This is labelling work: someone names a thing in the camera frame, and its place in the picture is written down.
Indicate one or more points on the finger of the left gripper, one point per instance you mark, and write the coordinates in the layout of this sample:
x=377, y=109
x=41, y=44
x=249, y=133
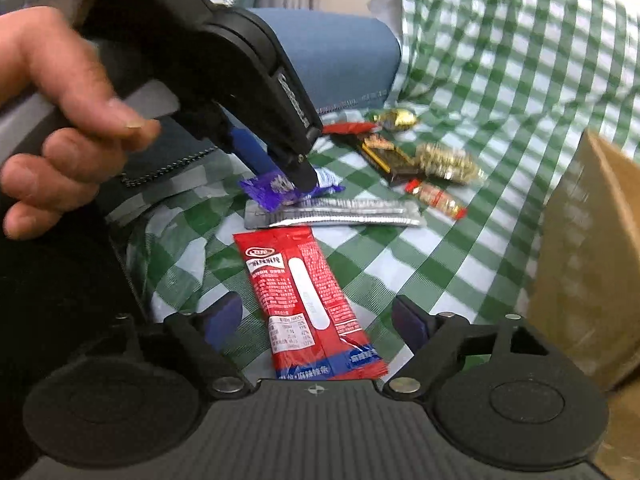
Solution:
x=291, y=156
x=247, y=148

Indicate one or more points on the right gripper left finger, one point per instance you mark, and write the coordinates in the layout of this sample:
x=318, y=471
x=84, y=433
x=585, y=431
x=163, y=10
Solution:
x=138, y=392

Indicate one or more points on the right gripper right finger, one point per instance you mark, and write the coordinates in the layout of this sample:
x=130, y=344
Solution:
x=500, y=393

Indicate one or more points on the purple candy wrapper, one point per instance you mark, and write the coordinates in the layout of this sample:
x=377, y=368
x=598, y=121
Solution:
x=273, y=190

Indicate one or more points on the long silver snack packet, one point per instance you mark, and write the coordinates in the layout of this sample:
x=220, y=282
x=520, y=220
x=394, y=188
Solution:
x=335, y=212

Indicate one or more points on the small red foil packet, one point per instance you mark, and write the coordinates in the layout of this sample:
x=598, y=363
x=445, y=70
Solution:
x=350, y=128

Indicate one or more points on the black cracker packet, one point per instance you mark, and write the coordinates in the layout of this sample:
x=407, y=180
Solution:
x=392, y=163

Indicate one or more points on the gold foil snack packet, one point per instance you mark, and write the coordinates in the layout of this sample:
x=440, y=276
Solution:
x=395, y=119

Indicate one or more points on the small red sausage snack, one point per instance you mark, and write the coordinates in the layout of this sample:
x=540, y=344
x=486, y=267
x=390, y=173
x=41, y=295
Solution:
x=435, y=197

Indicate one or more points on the clear bag of nuts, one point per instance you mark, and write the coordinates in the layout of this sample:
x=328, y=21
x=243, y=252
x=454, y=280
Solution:
x=451, y=164

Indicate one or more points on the large red snack packet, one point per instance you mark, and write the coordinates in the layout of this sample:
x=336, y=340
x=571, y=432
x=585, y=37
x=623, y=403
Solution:
x=314, y=333

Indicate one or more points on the person's left hand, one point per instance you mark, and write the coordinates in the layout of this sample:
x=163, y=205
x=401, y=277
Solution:
x=39, y=47

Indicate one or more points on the brown cardboard box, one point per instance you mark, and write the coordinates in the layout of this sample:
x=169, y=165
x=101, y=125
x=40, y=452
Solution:
x=585, y=296

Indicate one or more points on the green white checkered cloth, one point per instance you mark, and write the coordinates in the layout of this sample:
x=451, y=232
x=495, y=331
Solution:
x=481, y=104

